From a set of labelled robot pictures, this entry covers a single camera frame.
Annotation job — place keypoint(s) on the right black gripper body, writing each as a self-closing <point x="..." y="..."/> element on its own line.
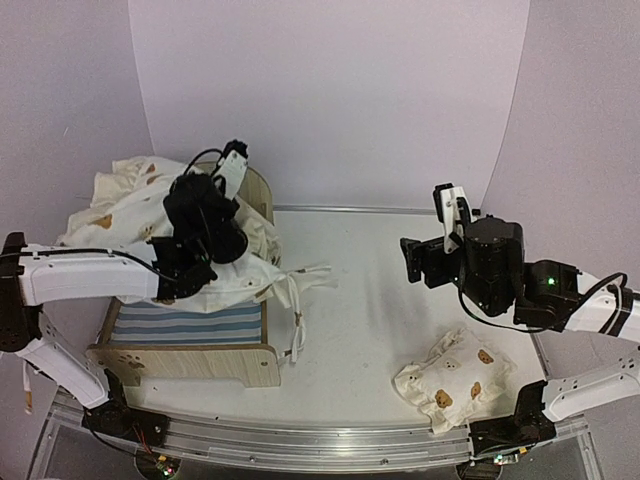
<point x="478" y="293"/>

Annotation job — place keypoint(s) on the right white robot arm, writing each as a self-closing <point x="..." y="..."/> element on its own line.
<point x="587" y="325"/>

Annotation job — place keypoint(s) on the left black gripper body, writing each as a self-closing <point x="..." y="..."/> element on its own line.
<point x="236" y="236"/>

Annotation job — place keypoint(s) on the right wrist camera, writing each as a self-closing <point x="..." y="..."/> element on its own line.
<point x="454" y="213"/>

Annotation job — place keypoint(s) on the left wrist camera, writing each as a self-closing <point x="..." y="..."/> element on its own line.
<point x="231" y="168"/>

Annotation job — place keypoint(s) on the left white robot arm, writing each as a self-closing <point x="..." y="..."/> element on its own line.
<point x="33" y="275"/>

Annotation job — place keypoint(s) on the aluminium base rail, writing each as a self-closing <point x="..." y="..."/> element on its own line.
<point x="315" y="448"/>

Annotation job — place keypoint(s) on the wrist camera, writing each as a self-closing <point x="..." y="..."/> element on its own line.
<point x="231" y="168"/>
<point x="454" y="213"/>

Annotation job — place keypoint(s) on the small bear print pillow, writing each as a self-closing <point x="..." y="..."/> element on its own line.
<point x="461" y="378"/>

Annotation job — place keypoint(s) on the wooden pet bed frame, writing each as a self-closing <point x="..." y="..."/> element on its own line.
<point x="149" y="339"/>

